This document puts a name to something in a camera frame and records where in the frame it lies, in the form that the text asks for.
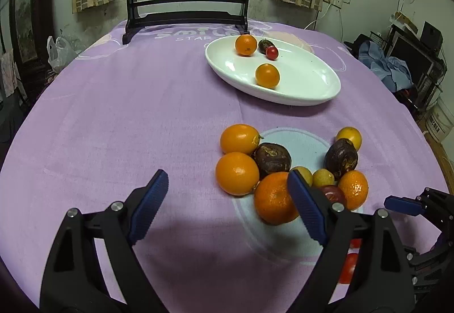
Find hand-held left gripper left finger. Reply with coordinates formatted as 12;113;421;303
39;169;169;313

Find purple printed tablecloth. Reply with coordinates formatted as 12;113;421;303
0;18;454;313

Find dark purple passion fruit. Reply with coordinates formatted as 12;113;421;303
253;143;293;179
325;138;359;180

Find small yellow-green fruit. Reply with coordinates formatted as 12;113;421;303
312;168;335;189
291;166;313;187

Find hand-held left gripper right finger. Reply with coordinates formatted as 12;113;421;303
287;169;416;313

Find black monitor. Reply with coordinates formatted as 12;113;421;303
390;32;438;86

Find black bag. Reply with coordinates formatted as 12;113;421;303
344;34;371;58

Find white cable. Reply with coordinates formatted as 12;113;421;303
303;1;336;30

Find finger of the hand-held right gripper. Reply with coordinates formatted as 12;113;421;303
384;187;454;228

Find black speaker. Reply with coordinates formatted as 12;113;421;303
421;22;444;51

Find white oval plate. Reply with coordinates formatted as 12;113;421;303
205;35;342;107

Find red plum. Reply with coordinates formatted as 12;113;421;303
317;184;347;209

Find white plastic bag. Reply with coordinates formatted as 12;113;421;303
47;36;79;73

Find yellow-green round fruit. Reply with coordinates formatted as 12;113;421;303
336;126;363;152

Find dark wooden cabinet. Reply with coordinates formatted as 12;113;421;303
0;0;54;101

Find white bucket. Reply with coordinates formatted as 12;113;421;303
424;98;454;143

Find smooth orange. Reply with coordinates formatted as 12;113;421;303
255;63;281;89
220;124;265;155
215;152;260;196
235;34;258;57

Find dimpled tangerine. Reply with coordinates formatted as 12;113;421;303
338;170;369;211
254;171;302;226

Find blue clothes pile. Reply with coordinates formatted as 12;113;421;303
358;40;414;93

